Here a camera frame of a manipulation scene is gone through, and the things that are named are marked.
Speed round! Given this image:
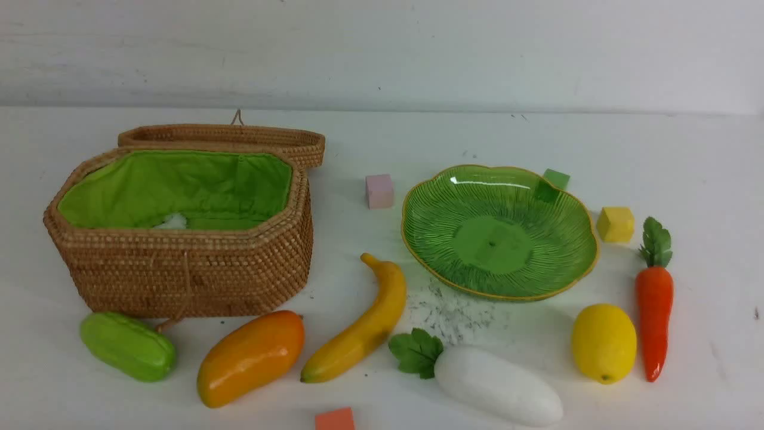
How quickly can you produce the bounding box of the orange yellow mango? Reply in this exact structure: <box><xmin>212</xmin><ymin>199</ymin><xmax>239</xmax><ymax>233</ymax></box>
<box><xmin>197</xmin><ymin>310</ymin><xmax>305</xmax><ymax>409</ymax></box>

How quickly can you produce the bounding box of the yellow cube block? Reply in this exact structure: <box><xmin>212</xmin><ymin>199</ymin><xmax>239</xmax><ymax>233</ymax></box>
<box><xmin>596</xmin><ymin>206</ymin><xmax>635</xmax><ymax>243</ymax></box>

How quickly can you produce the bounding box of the orange cube block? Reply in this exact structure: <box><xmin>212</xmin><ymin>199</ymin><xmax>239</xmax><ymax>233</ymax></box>
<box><xmin>315</xmin><ymin>407</ymin><xmax>356</xmax><ymax>430</ymax></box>

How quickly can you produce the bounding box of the woven wicker basket lid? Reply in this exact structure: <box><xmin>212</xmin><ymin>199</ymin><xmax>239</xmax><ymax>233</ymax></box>
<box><xmin>118</xmin><ymin>122</ymin><xmax>326</xmax><ymax>168</ymax></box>

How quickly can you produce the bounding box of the yellow lemon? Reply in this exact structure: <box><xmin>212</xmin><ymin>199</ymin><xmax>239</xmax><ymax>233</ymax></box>
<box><xmin>571</xmin><ymin>304</ymin><xmax>637</xmax><ymax>385</ymax></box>

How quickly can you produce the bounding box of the green cube block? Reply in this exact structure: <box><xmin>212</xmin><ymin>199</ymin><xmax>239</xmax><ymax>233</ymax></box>
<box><xmin>533</xmin><ymin>168</ymin><xmax>570</xmax><ymax>204</ymax></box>

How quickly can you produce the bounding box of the white radish with leaves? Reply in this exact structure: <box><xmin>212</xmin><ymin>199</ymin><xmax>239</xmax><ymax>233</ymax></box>
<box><xmin>388</xmin><ymin>328</ymin><xmax>564</xmax><ymax>428</ymax></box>

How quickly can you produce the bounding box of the yellow banana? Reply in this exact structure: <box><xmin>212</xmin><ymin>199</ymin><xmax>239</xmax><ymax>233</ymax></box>
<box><xmin>300</xmin><ymin>253</ymin><xmax>408</xmax><ymax>384</ymax></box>

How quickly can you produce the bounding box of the green glass leaf plate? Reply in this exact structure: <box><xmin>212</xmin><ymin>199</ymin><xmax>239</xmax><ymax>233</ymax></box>
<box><xmin>401</xmin><ymin>164</ymin><xmax>600</xmax><ymax>302</ymax></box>

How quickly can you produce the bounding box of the pink cube block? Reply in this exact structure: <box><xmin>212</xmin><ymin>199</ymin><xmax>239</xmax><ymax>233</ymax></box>
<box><xmin>365</xmin><ymin>174</ymin><xmax>394</xmax><ymax>210</ymax></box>

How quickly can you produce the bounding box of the orange carrot with leaves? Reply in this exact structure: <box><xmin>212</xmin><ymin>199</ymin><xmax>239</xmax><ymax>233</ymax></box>
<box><xmin>635</xmin><ymin>217</ymin><xmax>674</xmax><ymax>383</ymax></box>

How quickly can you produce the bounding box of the woven wicker basket green lining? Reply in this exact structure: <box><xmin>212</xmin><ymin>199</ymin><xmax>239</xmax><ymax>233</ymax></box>
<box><xmin>43</xmin><ymin>147</ymin><xmax>315</xmax><ymax>319</ymax></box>

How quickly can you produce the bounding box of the green ridged gourd vegetable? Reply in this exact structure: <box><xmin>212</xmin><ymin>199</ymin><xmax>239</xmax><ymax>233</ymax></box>
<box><xmin>79</xmin><ymin>312</ymin><xmax>175</xmax><ymax>383</ymax></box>

